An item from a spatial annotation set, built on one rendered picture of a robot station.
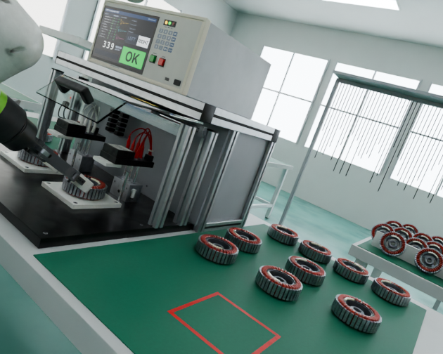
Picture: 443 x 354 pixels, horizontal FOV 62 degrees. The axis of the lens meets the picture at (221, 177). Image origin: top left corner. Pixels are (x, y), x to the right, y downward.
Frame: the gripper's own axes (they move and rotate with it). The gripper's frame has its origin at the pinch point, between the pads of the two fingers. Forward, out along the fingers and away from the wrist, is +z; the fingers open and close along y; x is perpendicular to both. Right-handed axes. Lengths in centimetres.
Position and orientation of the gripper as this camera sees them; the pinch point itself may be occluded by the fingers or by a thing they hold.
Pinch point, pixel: (72, 175)
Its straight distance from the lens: 101.1
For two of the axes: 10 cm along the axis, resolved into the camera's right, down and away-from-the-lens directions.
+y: 7.6, 3.7, -5.3
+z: 3.1, 5.0, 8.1
